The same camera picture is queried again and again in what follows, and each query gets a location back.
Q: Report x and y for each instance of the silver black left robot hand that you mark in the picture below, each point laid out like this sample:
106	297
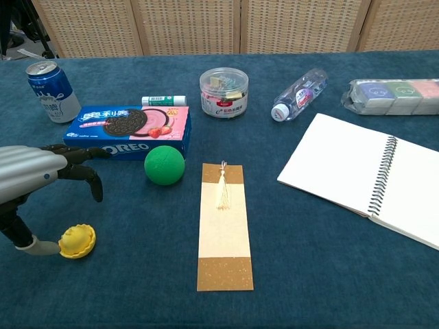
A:
27	168

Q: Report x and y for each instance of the blue white drink can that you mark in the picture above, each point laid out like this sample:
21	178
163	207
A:
51	96

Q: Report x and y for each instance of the yellow round scalloped cup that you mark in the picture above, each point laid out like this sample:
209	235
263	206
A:
90	241

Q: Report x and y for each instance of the blue Oreo cookie box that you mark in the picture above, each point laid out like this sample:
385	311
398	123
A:
133	132

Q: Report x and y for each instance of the green rubber ball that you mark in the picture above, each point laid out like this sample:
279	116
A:
164	166

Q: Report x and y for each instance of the black tripod stand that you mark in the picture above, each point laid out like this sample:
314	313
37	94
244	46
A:
32	27

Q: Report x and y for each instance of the white green glue stick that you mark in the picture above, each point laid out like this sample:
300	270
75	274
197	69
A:
164	100

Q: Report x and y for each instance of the teal table cloth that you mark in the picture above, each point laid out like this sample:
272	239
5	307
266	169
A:
137	274

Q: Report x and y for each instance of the woven wooden screen panel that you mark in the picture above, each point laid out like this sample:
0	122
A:
401	24
302	24
89	27
188	25

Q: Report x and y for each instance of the clear jar of binder clips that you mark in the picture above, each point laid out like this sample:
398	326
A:
224	94

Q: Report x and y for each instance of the brown beige paper bookmark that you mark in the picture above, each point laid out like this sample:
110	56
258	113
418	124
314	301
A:
224	240

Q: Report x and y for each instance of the clear plastic water bottle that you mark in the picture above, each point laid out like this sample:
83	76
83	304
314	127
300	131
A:
302	96

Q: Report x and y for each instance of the open spiral notebook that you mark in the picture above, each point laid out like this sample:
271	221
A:
343	161

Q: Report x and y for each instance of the wrapped pack of note blocks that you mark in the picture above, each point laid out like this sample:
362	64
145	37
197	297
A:
394	97

